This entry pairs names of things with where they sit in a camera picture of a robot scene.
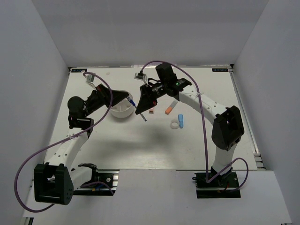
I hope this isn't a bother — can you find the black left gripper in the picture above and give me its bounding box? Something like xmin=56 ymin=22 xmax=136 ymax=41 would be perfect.
xmin=84 ymin=84 xmax=129 ymax=118

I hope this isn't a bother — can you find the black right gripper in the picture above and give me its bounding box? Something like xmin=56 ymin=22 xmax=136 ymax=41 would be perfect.
xmin=135 ymin=81 xmax=168 ymax=114

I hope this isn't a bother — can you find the orange grey marker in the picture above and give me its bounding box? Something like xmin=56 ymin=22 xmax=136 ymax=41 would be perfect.
xmin=165 ymin=100 xmax=178 ymax=115

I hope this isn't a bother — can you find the white tape roll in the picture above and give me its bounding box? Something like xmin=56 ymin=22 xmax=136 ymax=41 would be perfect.
xmin=170 ymin=119 xmax=180 ymax=129

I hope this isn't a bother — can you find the light blue marker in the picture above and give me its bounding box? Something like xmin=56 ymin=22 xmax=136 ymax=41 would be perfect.
xmin=178 ymin=114 xmax=184 ymax=128

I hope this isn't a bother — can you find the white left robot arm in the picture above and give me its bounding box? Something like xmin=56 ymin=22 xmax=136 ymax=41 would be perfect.
xmin=34 ymin=84 xmax=129 ymax=205

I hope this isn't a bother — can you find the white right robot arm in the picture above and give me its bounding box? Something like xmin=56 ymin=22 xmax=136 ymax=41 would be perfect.
xmin=135 ymin=61 xmax=245 ymax=187

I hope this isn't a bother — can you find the white round divided container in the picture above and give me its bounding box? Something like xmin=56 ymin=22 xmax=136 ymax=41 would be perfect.
xmin=110 ymin=93 xmax=135 ymax=119

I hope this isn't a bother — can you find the left black corner label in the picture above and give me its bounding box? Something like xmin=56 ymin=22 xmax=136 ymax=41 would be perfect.
xmin=71 ymin=68 xmax=87 ymax=73

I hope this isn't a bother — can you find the black corner label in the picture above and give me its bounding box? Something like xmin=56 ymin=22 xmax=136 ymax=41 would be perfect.
xmin=212 ymin=68 xmax=229 ymax=72
xmin=71 ymin=68 xmax=87 ymax=73

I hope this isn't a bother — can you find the right black corner label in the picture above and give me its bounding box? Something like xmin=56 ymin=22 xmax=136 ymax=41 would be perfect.
xmin=212 ymin=68 xmax=229 ymax=72

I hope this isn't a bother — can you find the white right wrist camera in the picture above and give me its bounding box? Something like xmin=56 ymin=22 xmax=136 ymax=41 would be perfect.
xmin=134 ymin=72 xmax=148 ymax=84

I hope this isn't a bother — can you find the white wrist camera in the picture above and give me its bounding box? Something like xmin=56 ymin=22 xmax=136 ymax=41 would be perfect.
xmin=134 ymin=72 xmax=148 ymax=84
xmin=83 ymin=72 xmax=96 ymax=89

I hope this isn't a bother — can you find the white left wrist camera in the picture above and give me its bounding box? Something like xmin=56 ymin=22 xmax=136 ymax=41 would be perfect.
xmin=83 ymin=72 xmax=96 ymax=89

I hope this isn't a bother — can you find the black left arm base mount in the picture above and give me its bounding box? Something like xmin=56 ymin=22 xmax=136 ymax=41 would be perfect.
xmin=70 ymin=164 xmax=119 ymax=196

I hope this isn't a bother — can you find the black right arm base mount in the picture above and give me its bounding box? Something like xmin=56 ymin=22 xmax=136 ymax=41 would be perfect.
xmin=192 ymin=172 xmax=241 ymax=199

